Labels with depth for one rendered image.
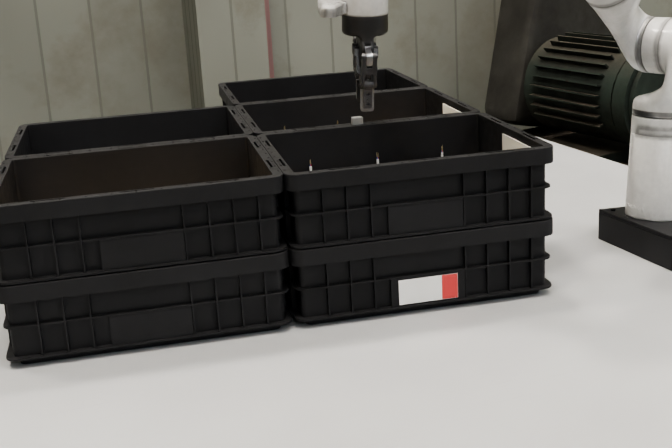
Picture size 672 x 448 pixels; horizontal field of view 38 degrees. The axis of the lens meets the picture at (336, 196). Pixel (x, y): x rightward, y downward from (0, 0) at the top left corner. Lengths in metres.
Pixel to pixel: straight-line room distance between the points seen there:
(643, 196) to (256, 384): 0.76
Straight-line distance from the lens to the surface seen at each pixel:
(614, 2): 1.53
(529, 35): 4.44
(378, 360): 1.32
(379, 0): 1.58
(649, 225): 1.68
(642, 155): 1.69
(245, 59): 4.29
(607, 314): 1.46
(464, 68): 5.01
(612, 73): 3.93
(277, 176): 1.34
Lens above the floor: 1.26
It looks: 16 degrees down
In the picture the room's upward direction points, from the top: 3 degrees counter-clockwise
